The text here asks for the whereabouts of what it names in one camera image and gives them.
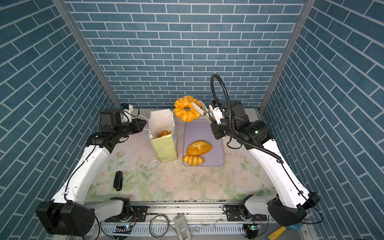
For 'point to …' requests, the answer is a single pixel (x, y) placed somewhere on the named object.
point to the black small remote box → (118, 181)
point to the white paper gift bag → (165, 146)
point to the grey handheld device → (182, 229)
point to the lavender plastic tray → (200, 130)
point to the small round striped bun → (164, 132)
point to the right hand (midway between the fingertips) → (211, 121)
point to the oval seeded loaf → (198, 147)
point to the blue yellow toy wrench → (295, 227)
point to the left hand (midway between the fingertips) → (146, 121)
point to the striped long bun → (193, 160)
